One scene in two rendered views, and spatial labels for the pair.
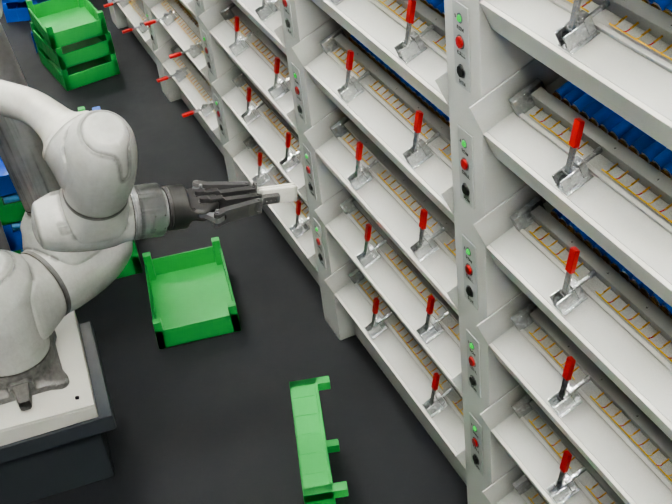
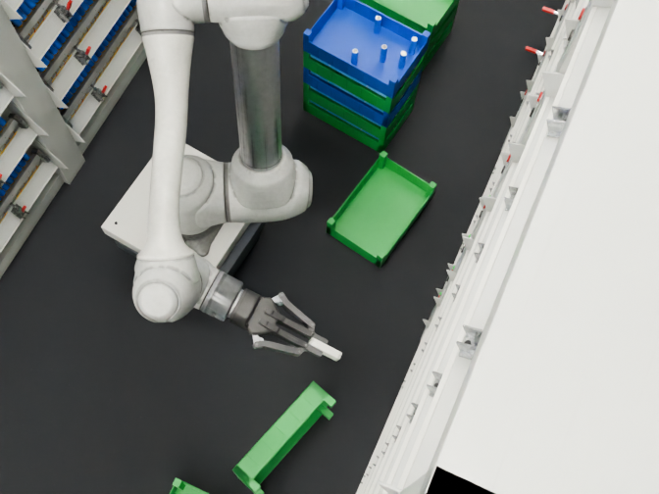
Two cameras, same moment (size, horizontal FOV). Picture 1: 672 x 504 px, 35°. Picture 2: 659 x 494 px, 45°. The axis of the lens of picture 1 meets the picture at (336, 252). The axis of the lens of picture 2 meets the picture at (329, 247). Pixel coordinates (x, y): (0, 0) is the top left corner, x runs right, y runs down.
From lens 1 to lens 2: 1.38 m
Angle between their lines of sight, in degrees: 39
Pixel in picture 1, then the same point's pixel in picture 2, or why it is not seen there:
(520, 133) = not seen: outside the picture
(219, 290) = (403, 221)
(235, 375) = (340, 300)
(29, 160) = (247, 135)
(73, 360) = (225, 239)
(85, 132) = (140, 295)
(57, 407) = not seen: hidden behind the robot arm
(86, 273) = (250, 215)
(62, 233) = not seen: hidden behind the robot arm
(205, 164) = (519, 87)
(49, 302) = (211, 218)
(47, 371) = (198, 239)
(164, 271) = (391, 169)
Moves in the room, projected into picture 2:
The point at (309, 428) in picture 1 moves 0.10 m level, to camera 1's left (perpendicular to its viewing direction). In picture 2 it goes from (284, 427) to (257, 400)
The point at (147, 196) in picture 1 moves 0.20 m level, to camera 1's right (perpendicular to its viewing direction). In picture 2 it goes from (218, 300) to (289, 370)
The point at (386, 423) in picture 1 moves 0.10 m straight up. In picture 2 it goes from (372, 430) to (375, 424)
